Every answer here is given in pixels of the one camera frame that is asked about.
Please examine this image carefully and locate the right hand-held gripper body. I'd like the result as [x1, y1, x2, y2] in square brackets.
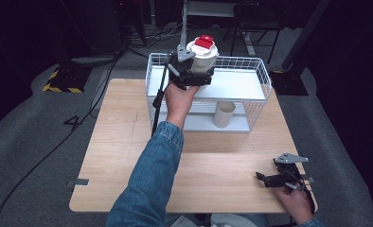
[264, 152, 310, 190]

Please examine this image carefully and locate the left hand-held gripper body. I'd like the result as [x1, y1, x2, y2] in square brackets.
[168, 45, 197, 88]

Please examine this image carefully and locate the white cup with red lid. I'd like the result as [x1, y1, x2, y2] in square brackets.
[186, 34, 220, 76]

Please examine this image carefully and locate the white wire shelf rack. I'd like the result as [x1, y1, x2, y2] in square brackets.
[145, 52, 274, 134]

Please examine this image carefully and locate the white paper cup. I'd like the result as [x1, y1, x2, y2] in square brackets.
[212, 100, 237, 129]

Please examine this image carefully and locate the person's right hand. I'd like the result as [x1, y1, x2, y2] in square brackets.
[274, 187, 314, 226]

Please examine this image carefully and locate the person's left hand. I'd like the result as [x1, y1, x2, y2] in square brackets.
[164, 82, 201, 131]

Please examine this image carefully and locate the white metal stand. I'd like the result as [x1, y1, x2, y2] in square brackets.
[178, 0, 240, 53]

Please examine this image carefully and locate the person's lap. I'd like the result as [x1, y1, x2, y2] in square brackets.
[165, 212, 271, 227]

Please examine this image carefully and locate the black square stand base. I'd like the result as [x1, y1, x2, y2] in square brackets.
[269, 69, 310, 96]

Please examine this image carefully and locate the black slanted pole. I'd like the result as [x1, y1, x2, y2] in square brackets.
[280, 0, 332, 72]

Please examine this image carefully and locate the yellow black striped base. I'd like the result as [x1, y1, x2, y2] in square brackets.
[42, 64, 93, 94]

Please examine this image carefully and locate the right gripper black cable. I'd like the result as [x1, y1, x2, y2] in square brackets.
[282, 169, 317, 216]

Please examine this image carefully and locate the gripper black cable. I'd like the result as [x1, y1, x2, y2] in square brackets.
[282, 169, 317, 216]
[151, 62, 170, 137]

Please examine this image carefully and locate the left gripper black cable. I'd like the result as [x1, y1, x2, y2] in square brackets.
[151, 62, 170, 137]

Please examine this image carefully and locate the bundle of floor cables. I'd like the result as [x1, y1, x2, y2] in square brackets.
[124, 20, 190, 50]

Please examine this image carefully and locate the black metal chair frame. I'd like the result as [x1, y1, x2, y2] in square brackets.
[222, 3, 284, 64]

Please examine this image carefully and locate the long black floor cable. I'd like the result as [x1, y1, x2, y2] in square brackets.
[0, 46, 126, 227]

